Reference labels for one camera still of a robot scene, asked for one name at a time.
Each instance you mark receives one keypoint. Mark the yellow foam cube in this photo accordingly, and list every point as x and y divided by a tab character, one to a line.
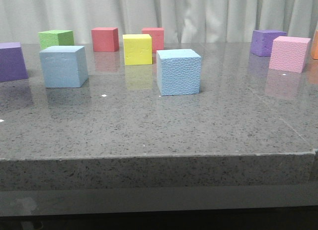
137	49

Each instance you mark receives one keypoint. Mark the purple foam cube left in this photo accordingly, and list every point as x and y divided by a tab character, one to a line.
12	64

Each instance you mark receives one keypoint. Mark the red foam cube left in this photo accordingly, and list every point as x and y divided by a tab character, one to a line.
105	39

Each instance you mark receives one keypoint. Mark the red foam cube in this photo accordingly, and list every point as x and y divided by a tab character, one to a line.
157	35
105	39

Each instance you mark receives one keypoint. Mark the purple foam cube right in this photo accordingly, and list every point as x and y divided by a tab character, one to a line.
262	41

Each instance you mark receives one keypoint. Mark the pink foam cube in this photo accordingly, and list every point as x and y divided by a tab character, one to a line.
289	53

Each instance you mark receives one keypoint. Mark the orange foam cube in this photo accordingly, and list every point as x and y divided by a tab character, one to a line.
314	48

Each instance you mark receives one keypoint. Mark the purple foam cube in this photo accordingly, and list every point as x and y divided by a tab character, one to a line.
12	64
262	41

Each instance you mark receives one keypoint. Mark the smooth light blue foam cube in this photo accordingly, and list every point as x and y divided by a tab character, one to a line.
64	66

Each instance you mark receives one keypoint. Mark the textured light blue foam cube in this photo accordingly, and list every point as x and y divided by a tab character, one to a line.
178	72

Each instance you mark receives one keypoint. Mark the white pleated curtain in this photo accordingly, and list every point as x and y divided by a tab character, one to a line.
184	21

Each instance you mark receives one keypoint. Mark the red foam cube right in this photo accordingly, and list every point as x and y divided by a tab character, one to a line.
157	35

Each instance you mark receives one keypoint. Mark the green foam cube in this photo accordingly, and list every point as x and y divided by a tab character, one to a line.
56	38

